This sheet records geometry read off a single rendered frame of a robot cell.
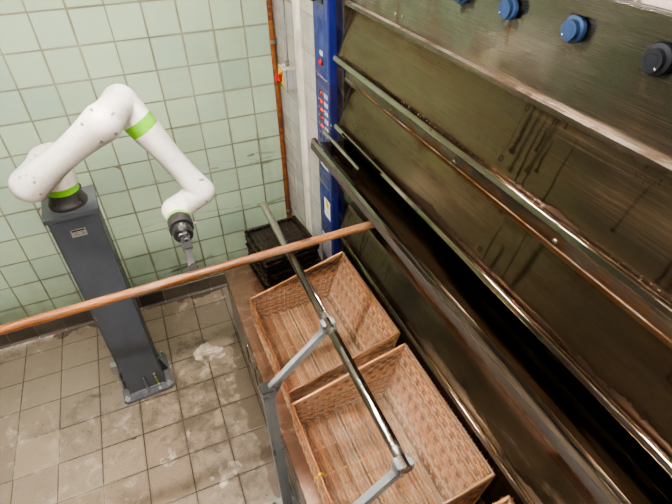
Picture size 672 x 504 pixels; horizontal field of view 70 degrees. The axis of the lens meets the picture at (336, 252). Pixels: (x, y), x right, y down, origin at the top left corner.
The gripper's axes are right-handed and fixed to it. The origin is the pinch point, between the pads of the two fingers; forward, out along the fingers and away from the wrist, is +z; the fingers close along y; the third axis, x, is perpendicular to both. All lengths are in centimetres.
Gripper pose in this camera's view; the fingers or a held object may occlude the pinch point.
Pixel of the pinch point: (191, 261)
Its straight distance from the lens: 175.6
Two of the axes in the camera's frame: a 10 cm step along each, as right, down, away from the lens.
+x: -9.2, 2.6, -3.1
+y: 0.0, 7.7, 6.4
